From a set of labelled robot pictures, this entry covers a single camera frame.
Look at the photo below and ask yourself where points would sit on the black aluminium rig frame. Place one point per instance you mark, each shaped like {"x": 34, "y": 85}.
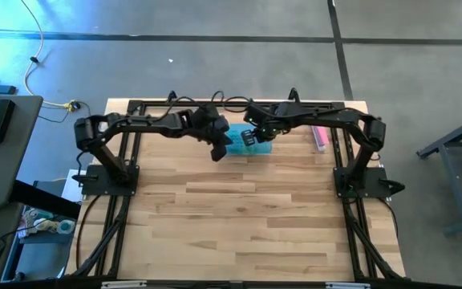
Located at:
{"x": 199, "y": 286}

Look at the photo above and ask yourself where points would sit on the yellow plug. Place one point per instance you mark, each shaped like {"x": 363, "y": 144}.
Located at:
{"x": 71, "y": 106}

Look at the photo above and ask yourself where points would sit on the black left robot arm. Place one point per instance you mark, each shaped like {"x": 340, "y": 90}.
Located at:
{"x": 143, "y": 120}

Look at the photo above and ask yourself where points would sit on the grey desk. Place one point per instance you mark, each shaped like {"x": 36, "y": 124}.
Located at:
{"x": 6, "y": 172}

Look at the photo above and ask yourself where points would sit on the pink white stapler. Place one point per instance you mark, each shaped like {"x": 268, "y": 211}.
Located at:
{"x": 321, "y": 138}

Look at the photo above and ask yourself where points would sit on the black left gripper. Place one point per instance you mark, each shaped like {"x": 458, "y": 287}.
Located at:
{"x": 211, "y": 120}

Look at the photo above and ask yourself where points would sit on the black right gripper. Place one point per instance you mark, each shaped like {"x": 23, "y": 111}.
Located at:
{"x": 261, "y": 118}

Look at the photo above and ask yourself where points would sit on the silver bracket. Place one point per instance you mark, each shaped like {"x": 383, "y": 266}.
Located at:
{"x": 347, "y": 285}
{"x": 122, "y": 284}

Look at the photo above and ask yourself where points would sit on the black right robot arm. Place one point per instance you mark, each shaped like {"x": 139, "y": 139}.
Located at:
{"x": 327, "y": 116}

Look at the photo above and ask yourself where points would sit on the teal tape roll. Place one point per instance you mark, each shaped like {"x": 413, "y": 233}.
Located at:
{"x": 67, "y": 226}

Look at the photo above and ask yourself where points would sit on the blue grey table frame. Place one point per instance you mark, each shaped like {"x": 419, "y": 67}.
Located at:
{"x": 451, "y": 172}

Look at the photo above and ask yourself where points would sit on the black desk leg beam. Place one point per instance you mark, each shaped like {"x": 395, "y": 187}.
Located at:
{"x": 46, "y": 198}

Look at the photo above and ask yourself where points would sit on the black frame hook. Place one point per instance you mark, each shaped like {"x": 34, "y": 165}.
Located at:
{"x": 171, "y": 96}
{"x": 294, "y": 94}

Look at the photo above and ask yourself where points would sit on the blue plastic container lid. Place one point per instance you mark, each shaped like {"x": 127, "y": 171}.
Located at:
{"x": 251, "y": 149}

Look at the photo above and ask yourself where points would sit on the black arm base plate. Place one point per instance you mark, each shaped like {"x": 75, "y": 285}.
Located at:
{"x": 94, "y": 188}
{"x": 371, "y": 180}

